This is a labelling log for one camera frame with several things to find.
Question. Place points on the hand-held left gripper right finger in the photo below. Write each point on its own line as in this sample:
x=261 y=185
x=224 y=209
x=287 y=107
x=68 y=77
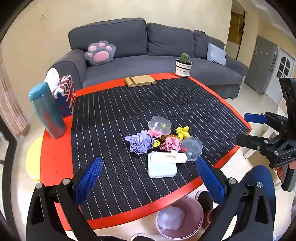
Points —
x=210 y=180

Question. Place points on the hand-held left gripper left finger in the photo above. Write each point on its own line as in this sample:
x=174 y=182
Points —
x=89 y=180

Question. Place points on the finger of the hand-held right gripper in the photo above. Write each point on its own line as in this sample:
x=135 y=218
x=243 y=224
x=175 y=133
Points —
x=249 y=140
x=254 y=117

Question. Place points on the pink translucent trash bin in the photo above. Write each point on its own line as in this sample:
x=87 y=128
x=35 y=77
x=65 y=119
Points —
x=194 y=208

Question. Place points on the clear plastic bowl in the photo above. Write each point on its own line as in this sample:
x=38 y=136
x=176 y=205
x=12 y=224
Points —
x=192 y=147
x=158 y=122

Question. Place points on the pale blue plastic box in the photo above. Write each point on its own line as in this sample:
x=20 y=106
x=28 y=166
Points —
x=161 y=170

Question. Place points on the yellow smiley badge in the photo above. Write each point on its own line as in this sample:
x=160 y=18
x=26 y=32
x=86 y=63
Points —
x=156 y=143

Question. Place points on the person's right hand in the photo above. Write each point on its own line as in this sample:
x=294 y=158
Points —
x=280 y=172

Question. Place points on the red table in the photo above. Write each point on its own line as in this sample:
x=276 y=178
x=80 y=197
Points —
x=55 y=157

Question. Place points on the grey refrigerator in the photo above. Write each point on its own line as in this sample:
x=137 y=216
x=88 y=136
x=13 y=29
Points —
x=260 y=64

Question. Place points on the clear plastic bag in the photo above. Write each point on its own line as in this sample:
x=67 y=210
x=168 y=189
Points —
x=171 y=217

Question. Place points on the yellow toy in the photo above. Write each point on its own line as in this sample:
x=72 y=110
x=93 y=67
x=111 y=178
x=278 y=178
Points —
x=182 y=132

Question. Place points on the white door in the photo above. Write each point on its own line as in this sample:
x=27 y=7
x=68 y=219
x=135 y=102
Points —
x=285 y=69

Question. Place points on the yellow stool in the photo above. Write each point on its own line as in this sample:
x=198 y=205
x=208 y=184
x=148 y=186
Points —
x=33 y=160

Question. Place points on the black striped table mat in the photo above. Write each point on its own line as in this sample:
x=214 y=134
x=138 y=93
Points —
x=115 y=115

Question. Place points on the small pink toy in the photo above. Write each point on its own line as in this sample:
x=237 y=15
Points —
x=153 y=134

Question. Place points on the light grey pillow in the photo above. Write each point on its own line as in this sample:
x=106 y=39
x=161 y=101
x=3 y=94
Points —
x=216 y=54

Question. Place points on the teal thermos bottle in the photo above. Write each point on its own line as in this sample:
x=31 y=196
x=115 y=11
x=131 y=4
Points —
x=47 y=111

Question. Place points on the flag print tissue box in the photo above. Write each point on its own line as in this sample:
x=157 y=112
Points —
x=67 y=97

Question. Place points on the white saucer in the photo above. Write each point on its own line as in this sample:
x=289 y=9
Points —
x=179 y=74

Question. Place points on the cactus in striped pot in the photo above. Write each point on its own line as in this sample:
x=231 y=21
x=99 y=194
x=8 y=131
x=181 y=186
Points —
x=183 y=66

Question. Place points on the white tissue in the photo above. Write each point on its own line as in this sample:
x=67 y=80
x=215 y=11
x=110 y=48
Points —
x=52 y=78

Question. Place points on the beige curtain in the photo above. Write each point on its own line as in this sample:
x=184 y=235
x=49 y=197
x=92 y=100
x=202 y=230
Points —
x=11 y=102

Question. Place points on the wooden phone stand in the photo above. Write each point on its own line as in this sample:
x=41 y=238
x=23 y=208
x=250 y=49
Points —
x=141 y=80

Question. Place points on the grey fabric sofa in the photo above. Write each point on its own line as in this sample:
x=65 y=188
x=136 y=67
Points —
x=129 y=67

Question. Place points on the grey pink paw cushion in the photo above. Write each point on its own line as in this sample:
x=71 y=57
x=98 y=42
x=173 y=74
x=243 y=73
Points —
x=99 y=55

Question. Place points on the black sliding door frame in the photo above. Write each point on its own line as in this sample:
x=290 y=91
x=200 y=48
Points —
x=10 y=157

